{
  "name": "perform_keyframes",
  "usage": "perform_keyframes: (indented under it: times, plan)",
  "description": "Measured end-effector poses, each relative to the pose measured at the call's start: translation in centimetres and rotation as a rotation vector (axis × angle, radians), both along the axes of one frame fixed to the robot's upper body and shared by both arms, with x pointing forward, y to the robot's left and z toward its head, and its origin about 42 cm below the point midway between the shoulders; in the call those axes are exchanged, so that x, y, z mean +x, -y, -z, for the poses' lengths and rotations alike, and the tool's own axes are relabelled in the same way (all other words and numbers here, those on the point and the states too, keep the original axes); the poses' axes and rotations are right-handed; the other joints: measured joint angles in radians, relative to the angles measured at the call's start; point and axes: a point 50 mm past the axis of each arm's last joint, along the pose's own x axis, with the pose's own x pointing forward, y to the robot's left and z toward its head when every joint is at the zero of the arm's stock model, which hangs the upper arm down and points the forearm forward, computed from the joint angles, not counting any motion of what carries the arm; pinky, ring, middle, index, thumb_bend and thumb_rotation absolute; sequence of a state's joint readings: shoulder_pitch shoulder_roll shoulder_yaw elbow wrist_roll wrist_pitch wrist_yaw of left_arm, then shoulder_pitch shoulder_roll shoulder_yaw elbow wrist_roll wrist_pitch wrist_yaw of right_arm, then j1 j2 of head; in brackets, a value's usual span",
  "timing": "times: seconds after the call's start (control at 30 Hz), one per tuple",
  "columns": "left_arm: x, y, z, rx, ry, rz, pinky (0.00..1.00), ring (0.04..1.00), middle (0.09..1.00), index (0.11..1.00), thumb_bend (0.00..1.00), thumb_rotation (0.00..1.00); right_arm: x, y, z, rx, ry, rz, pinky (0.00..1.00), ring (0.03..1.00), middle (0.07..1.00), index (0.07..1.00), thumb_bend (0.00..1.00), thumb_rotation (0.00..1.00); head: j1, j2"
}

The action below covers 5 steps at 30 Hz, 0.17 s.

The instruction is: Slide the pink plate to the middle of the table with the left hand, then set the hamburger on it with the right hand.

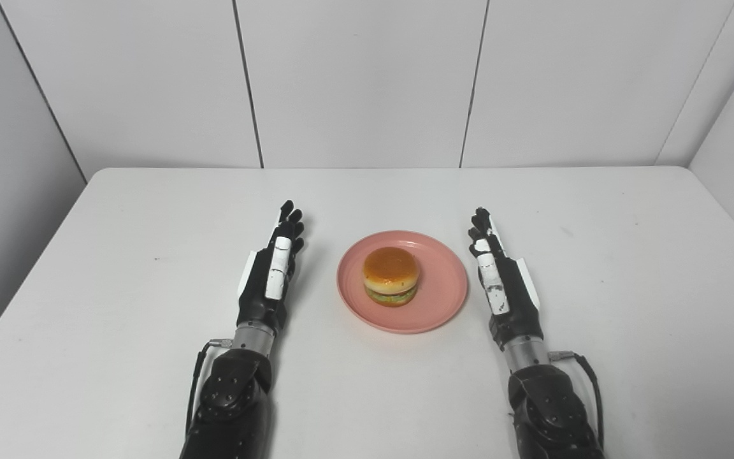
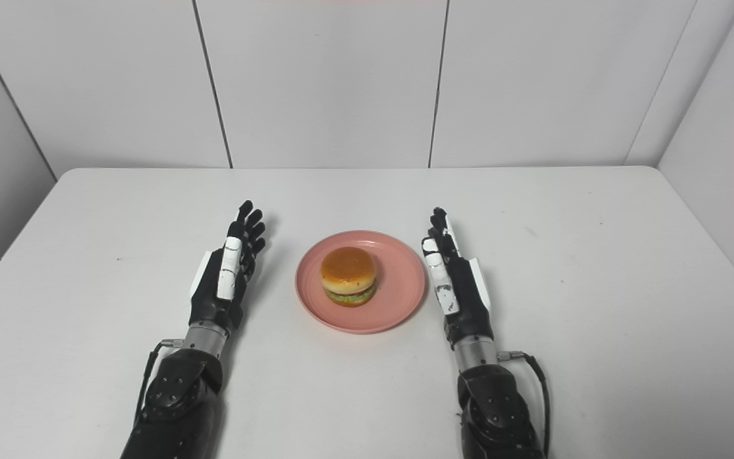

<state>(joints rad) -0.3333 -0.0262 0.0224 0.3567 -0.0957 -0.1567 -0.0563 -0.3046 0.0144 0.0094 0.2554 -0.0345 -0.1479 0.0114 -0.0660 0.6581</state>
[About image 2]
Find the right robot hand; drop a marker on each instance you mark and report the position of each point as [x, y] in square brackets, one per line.
[462, 293]

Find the toy hamburger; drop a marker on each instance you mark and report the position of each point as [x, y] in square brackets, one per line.
[348, 275]

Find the pink round plate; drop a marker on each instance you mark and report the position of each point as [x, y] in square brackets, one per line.
[399, 280]

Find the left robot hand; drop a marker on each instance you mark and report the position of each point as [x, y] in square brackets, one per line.
[223, 287]

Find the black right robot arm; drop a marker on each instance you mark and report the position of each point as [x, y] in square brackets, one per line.
[494, 405]

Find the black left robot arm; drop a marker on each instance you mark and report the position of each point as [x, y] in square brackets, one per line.
[182, 398]

